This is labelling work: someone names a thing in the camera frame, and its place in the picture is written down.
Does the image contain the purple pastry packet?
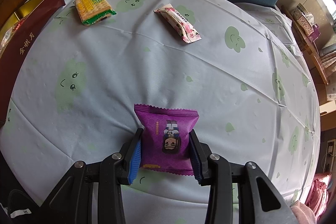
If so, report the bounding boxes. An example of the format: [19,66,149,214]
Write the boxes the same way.
[134,104,199,176]

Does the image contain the pink quilted cushion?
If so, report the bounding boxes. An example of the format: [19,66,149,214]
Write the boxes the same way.
[305,172,331,221]

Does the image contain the cloud-print tablecloth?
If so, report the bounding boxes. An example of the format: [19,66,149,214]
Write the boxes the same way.
[0,0,321,224]

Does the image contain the pink floral snack bar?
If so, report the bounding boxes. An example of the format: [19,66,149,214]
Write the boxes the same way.
[153,3,202,44]

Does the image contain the wooden side table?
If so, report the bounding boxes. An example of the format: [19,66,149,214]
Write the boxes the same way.
[281,5,329,85]

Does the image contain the green cracker pack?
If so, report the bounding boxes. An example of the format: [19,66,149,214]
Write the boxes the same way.
[75,0,117,26]

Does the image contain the gold and maroon tin box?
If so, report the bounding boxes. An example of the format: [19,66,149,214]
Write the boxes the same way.
[1,0,65,126]

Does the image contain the purple small bag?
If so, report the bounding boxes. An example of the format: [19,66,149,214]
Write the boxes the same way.
[308,24,321,42]

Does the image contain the patterned tissue box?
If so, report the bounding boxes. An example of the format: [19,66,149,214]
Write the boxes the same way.
[291,3,314,36]

